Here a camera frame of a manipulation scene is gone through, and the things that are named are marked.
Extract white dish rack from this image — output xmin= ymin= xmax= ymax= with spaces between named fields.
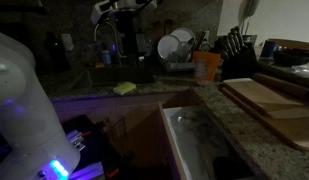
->
xmin=160 ymin=52 xmax=195 ymax=72

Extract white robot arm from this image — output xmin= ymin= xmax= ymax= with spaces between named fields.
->
xmin=0 ymin=32 xmax=80 ymax=180

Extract dark bowl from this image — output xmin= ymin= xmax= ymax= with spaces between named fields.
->
xmin=273 ymin=48 xmax=309 ymax=66

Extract wall outlet plate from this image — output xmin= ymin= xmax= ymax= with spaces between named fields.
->
xmin=61 ymin=34 xmax=74 ymax=51

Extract light wooden cutting board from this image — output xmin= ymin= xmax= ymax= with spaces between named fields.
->
xmin=224 ymin=78 xmax=309 ymax=119

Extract curved chrome faucet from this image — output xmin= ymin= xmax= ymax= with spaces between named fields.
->
xmin=93 ymin=21 xmax=122 ymax=65

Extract blue mug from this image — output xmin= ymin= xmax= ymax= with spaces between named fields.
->
xmin=261 ymin=40 xmax=278 ymax=58

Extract lower wooden cutting board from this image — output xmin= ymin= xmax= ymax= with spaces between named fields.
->
xmin=220 ymin=87 xmax=309 ymax=151

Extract wooden rolling pin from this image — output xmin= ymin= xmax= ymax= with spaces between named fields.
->
xmin=252 ymin=73 xmax=309 ymax=99

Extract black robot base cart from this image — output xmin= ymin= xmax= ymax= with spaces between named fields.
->
xmin=62 ymin=115 xmax=127 ymax=180

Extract stainless steel sink basin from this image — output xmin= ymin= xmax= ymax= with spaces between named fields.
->
xmin=72 ymin=67 xmax=154 ymax=89

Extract open white drawer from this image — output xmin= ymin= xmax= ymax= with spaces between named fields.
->
xmin=158 ymin=104 xmax=258 ymax=180

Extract large white plate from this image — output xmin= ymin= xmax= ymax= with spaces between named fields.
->
xmin=157 ymin=35 xmax=180 ymax=63

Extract orange plastic cup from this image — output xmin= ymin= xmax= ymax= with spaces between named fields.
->
xmin=193 ymin=51 xmax=220 ymax=83

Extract dark bottle by wall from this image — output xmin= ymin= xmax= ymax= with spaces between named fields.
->
xmin=44 ymin=32 xmax=70 ymax=73

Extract black knife block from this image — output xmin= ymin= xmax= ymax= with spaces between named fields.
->
xmin=221 ymin=47 xmax=259 ymax=80

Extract yellow green sponge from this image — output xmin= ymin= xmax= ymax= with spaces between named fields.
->
xmin=113 ymin=82 xmax=136 ymax=95

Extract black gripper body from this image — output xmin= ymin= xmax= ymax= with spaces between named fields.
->
xmin=117 ymin=9 xmax=145 ymax=60

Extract blue white soap bottle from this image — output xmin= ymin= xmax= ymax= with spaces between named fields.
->
xmin=102 ymin=50 xmax=111 ymax=65

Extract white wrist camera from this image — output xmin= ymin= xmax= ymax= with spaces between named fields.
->
xmin=91 ymin=0 xmax=113 ymax=25

